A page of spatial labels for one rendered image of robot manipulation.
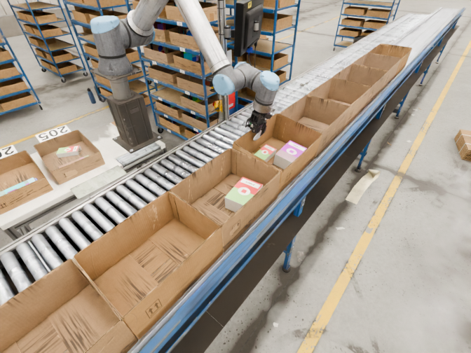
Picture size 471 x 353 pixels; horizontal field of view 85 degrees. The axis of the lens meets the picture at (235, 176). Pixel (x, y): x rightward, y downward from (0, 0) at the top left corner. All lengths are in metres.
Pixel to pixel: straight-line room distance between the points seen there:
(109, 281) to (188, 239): 0.32
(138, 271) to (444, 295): 1.99
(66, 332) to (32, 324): 0.11
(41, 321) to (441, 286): 2.29
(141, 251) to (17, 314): 0.39
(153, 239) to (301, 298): 1.18
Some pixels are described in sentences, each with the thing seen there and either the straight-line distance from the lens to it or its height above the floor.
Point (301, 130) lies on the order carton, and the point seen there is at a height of 1.02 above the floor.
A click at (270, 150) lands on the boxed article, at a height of 0.94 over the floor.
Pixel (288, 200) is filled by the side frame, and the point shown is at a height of 0.91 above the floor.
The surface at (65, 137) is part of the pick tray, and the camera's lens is 2.15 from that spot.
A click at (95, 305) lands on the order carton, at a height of 0.89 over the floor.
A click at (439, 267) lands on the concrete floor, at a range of 2.51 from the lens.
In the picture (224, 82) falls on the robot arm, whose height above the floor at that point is 1.37.
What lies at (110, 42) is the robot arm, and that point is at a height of 1.41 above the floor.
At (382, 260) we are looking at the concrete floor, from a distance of 2.33.
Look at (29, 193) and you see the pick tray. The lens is 1.80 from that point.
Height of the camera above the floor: 1.78
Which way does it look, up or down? 41 degrees down
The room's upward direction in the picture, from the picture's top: 1 degrees counter-clockwise
